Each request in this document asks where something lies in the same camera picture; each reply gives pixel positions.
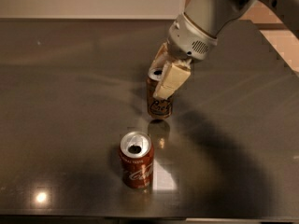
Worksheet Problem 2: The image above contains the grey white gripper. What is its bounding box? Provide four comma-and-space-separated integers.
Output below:
150, 13, 218, 100

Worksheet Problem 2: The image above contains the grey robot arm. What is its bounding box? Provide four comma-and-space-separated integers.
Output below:
152, 0, 299, 100

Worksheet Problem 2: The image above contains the orange soda can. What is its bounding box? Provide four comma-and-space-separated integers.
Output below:
147, 68, 173, 119

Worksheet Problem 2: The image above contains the red coke can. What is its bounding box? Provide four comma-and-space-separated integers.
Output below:
119, 132, 154, 189

